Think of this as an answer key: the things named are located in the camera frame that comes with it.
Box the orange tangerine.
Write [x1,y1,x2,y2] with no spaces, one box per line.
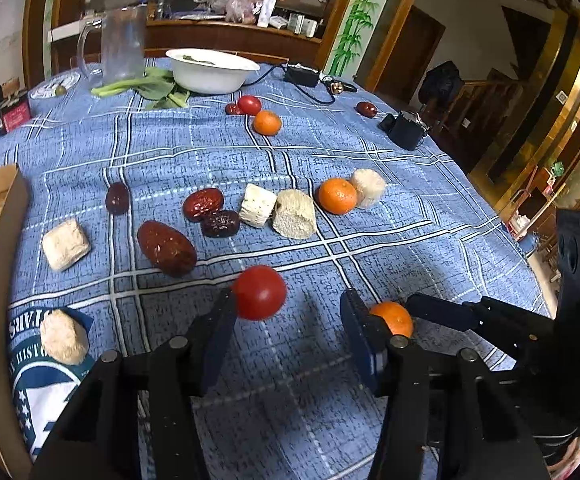
[252,110,282,136]
[370,301,413,338]
[317,178,357,216]

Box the round beige cake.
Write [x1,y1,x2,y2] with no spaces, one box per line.
[40,310,89,365]

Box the large red tomato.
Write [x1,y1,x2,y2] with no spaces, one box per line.
[231,266,288,321]

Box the large red jujube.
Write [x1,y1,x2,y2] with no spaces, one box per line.
[137,220,198,278]

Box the dark wrinkled jujube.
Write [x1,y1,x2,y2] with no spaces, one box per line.
[201,210,240,238]

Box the white cake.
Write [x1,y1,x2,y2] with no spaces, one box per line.
[349,169,386,209]

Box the white rice cake block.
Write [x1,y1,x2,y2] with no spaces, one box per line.
[41,218,91,272]

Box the beige cake cylinder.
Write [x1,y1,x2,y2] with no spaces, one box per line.
[273,188,317,240]

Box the white cake cube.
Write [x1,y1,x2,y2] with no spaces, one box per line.
[239,183,277,229]

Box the right hand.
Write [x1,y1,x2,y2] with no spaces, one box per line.
[548,437,580,480]

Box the small dark jujube left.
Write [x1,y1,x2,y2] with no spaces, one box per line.
[105,182,130,216]

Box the blue plaid tablecloth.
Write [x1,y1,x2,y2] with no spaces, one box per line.
[0,70,548,479]

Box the black small device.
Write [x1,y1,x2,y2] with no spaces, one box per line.
[378,112,429,151]

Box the far right jujube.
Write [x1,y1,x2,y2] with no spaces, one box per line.
[355,101,378,118]

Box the far small red jujube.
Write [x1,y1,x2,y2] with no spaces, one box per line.
[225,103,243,115]

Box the far red tomato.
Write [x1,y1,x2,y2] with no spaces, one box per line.
[237,96,262,116]

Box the green leafy vegetable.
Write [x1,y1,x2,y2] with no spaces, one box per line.
[91,66,190,110]

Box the black power adapter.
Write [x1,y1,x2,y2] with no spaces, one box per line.
[284,63,320,88]

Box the white bowl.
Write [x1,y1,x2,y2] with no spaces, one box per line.
[165,48,259,96]

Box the pink labelled jar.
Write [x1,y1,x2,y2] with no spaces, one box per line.
[0,90,32,136]

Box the clear plastic pitcher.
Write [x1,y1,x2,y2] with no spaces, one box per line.
[76,4,147,86]

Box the wooden sideboard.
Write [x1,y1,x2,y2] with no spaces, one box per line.
[51,16,329,73]

